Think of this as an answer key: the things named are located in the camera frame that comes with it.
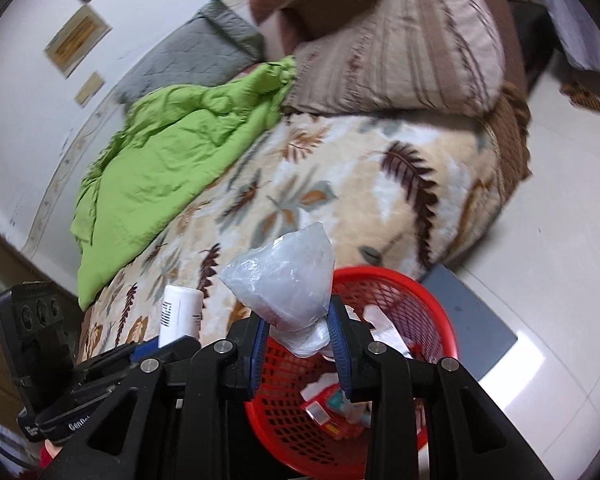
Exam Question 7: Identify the small yellow wall certificate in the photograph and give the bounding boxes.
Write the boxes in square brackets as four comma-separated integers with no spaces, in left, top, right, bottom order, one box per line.
[75,72,106,107]

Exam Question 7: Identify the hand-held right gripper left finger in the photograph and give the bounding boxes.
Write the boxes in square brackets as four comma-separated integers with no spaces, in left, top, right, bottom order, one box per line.
[40,317,271,480]

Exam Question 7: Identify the grey floor mat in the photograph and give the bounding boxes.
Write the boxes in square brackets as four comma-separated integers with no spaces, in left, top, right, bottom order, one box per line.
[420,265,518,386]

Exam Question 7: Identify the white plastic bottle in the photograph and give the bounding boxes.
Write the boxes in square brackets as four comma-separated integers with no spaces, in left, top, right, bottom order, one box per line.
[158,284,203,348]

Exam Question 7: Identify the white tablecloth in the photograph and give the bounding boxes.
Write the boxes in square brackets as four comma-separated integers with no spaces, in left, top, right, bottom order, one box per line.
[532,0,600,78]

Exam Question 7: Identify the red plastic mesh basket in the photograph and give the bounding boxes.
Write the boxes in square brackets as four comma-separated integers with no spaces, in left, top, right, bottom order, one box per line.
[245,266,458,478]

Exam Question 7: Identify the grey quilted pillow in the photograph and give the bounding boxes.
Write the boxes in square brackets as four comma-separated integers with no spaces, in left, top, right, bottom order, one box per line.
[117,0,266,106]

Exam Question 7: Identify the leaf print blanket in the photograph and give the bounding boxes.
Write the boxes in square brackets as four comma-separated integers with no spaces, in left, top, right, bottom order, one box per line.
[77,110,503,361]

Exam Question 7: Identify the brown bed sheet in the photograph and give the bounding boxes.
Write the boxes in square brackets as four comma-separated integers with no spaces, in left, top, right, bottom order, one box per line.
[482,82,533,221]

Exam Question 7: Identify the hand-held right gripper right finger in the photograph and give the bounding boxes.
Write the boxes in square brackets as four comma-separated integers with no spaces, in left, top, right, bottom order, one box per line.
[327,295,556,480]

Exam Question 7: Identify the green quilt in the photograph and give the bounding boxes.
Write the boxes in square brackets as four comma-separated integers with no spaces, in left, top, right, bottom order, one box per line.
[70,56,298,311]

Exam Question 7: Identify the small brown floor mat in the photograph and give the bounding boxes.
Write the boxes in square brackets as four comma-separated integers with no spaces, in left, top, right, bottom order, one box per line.
[560,81,600,113]

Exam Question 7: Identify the large yellow wall certificate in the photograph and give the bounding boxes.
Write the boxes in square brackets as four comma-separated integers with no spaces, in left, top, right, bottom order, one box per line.
[44,5,113,78]

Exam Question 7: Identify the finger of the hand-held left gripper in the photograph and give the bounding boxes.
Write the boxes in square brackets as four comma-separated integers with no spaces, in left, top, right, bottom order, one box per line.
[130,335,201,363]

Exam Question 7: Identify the clear plastic bag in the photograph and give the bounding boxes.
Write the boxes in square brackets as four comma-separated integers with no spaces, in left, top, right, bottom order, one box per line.
[219,223,336,359]

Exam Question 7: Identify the striped beige pillow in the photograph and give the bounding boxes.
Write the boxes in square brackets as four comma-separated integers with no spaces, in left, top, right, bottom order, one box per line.
[280,0,506,117]

